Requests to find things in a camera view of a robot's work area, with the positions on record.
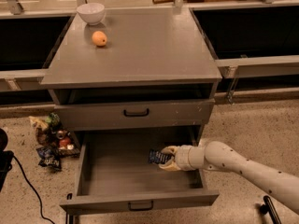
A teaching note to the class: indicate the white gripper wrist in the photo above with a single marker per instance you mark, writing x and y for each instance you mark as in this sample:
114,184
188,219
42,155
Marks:
183,158

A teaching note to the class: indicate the dark blue rxbar wrapper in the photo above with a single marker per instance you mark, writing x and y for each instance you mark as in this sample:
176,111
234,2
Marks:
157,157

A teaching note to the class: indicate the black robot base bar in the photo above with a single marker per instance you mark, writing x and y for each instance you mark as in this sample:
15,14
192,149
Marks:
268,208

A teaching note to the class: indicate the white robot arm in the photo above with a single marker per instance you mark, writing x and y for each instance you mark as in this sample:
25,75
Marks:
217,156

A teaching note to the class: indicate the closed grey top drawer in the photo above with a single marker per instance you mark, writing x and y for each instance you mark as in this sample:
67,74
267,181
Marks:
110,116

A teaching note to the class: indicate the open grey middle drawer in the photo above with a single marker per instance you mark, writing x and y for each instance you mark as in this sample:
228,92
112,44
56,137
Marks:
113,170

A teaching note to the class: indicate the grey drawer cabinet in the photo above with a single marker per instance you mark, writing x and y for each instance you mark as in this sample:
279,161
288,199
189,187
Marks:
152,54

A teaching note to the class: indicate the red soda can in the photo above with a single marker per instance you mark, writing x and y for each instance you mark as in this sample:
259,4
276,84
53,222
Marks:
64,139

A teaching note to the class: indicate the pile of snack packages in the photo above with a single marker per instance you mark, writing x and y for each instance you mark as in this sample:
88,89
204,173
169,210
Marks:
46,130

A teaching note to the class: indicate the dark blue chip bag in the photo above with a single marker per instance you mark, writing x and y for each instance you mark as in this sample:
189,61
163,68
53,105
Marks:
49,158

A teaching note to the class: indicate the orange fruit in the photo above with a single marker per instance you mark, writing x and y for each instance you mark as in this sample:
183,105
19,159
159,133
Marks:
99,38

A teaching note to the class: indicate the white ceramic bowl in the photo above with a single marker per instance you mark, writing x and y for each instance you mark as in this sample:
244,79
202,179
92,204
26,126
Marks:
91,13

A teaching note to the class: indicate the black device at left edge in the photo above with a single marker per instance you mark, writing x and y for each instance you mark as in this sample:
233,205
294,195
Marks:
6,157

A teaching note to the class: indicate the black top drawer handle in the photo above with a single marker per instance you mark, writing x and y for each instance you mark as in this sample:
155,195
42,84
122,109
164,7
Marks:
134,114

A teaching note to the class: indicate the black drawer handle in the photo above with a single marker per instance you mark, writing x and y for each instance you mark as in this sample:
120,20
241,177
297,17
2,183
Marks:
134,114
140,206

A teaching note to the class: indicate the black middle drawer handle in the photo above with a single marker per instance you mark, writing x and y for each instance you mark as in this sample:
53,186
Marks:
140,206

